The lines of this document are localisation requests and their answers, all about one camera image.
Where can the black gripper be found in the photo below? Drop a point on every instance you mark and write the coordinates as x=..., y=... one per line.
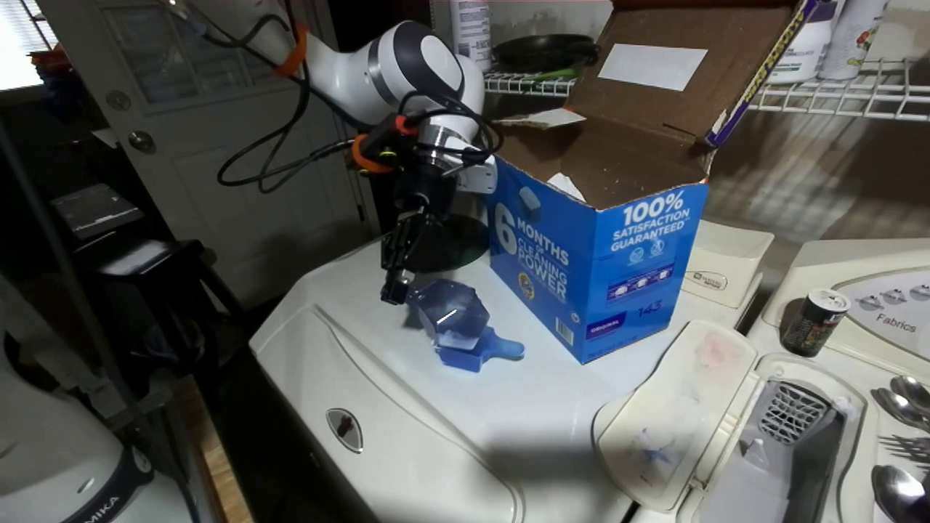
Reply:
x=425, y=178

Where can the blue plastic scoop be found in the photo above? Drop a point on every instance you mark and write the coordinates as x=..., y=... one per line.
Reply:
x=484, y=357

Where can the grey panel door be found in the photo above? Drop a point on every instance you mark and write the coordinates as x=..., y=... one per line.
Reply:
x=191, y=223

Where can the blue detergent cardboard box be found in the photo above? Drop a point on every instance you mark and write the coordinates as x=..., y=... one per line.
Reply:
x=627, y=280

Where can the black frying pan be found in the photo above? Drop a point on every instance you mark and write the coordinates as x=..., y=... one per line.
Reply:
x=540, y=53

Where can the tall white bottle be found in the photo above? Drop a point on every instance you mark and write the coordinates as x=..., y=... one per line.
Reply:
x=473, y=15

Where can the metal door knob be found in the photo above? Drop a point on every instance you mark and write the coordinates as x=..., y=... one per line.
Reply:
x=141, y=145

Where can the wooden platform board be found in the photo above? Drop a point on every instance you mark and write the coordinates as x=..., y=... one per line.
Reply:
x=207, y=454

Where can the white plastic lint lid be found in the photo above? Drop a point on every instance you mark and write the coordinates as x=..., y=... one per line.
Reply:
x=677, y=418

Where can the dark grey box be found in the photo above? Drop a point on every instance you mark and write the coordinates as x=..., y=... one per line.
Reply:
x=91, y=209

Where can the metal deadbolt lock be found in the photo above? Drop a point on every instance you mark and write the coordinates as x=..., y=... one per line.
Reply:
x=117, y=100

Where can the dark jar with white lid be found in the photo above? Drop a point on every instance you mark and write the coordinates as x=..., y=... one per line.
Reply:
x=812, y=323

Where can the grey lint filter screen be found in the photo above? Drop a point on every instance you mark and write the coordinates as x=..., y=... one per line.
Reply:
x=793, y=412

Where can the bright window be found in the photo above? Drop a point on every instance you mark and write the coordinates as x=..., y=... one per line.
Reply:
x=19, y=44

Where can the white dryer machine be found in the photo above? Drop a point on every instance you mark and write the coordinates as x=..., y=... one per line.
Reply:
x=873, y=264

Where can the brown cardboard box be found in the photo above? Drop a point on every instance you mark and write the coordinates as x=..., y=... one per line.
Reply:
x=873, y=105

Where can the white printed bottle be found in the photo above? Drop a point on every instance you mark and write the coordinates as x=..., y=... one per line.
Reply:
x=853, y=33

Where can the metal spoon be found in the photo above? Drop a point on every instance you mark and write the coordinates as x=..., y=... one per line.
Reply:
x=895, y=408
x=914, y=387
x=895, y=489

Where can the metal fork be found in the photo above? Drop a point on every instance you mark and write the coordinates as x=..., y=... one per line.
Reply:
x=904, y=448

